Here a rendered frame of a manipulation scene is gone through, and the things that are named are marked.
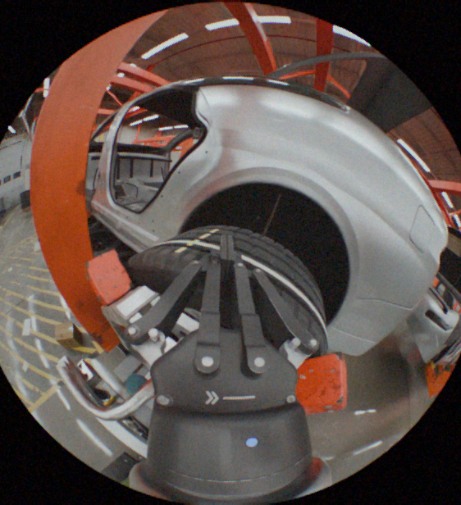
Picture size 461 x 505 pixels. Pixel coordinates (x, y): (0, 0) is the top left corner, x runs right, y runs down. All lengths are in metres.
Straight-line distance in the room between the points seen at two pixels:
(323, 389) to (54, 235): 0.56
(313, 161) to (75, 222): 0.67
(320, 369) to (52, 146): 0.60
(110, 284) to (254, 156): 0.49
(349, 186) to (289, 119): 0.27
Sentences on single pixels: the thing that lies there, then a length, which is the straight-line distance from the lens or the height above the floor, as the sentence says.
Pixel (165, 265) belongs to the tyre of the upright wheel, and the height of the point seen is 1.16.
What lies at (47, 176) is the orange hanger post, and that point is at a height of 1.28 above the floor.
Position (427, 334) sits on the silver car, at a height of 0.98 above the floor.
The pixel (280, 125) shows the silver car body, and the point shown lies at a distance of 0.52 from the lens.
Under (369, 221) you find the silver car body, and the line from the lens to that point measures 0.54.
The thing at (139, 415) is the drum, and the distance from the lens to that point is 0.40.
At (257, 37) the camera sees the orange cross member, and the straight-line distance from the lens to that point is 1.59.
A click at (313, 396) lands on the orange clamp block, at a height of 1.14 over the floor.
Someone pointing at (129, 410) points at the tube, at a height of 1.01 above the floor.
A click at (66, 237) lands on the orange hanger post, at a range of 0.45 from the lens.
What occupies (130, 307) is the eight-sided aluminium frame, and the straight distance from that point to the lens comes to 0.21.
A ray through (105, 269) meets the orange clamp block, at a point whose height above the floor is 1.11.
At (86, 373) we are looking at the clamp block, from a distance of 0.40.
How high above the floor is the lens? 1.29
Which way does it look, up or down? 29 degrees down
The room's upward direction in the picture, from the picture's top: 17 degrees clockwise
